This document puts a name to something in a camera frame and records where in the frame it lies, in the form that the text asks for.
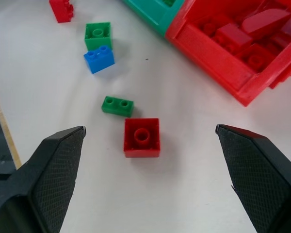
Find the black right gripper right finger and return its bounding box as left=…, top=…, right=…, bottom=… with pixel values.
left=215, top=124, right=291, bottom=233

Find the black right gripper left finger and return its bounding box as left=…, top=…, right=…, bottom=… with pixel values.
left=0, top=126, right=87, bottom=233

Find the flat green two-stud brick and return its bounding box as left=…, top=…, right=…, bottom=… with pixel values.
left=101, top=96, right=134, bottom=117

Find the red hollow square brick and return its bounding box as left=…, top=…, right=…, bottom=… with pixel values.
left=123, top=118, right=162, bottom=158

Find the red hollow brick in bin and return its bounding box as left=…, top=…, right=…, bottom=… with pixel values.
left=235, top=43, right=278, bottom=73

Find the red plastic bin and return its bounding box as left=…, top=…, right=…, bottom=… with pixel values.
left=165, top=0, right=291, bottom=107

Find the blue two-stud brick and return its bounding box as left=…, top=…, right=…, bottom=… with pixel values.
left=83, top=45, right=115, bottom=74

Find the red rectangular brick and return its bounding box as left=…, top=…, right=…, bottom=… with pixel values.
left=214, top=23, right=254, bottom=53

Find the green hollow square brick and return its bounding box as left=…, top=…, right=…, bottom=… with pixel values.
left=84, top=22, right=113, bottom=52

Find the red curved brick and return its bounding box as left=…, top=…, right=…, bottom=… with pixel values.
left=241, top=8, right=291, bottom=39

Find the red studded brick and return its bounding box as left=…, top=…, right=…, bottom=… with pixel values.
left=48, top=0, right=76, bottom=24

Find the green plastic bin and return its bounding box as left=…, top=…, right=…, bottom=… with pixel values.
left=122, top=0, right=185, bottom=38

